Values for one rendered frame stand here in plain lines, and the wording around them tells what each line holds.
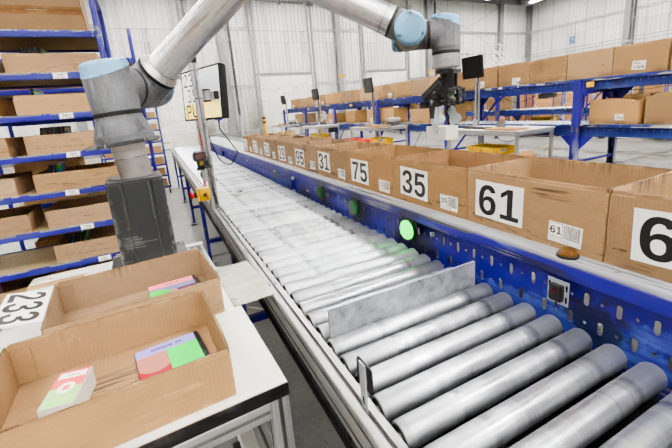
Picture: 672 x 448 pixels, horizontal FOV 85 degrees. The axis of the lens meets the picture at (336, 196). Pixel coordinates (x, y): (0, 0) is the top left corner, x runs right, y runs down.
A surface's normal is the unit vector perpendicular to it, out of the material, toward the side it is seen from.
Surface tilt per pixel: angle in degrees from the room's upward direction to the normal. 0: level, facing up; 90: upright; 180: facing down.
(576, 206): 90
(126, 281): 89
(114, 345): 88
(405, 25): 94
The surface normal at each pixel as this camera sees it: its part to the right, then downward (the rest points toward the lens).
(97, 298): 0.53, 0.13
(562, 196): -0.89, 0.18
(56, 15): 0.41, 0.68
